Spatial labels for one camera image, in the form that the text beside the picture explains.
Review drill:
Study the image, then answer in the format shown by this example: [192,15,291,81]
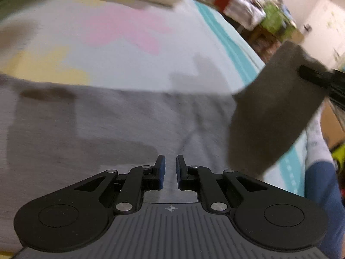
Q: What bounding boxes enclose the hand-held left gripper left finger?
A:
[71,155,166,215]

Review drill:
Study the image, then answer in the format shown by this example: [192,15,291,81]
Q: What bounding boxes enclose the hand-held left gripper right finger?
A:
[176,155,270,215]

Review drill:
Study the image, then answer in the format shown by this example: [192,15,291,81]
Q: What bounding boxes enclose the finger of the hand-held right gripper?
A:
[299,65,335,87]

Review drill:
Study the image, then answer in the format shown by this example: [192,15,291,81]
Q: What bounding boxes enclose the grey pants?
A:
[0,40,332,254]

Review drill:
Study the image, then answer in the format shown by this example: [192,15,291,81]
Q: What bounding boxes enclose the person's white shirt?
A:
[304,105,336,197]

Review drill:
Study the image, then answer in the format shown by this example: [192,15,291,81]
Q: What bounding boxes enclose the wooden side table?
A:
[248,24,282,61]

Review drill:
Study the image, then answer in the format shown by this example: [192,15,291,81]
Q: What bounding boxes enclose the green patterned box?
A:
[258,0,297,39]

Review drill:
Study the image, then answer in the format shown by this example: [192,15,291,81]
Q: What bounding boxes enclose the person's blue trousers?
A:
[304,160,345,259]

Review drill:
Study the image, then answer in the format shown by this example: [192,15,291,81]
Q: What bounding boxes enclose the floral bed sheet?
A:
[0,0,308,204]

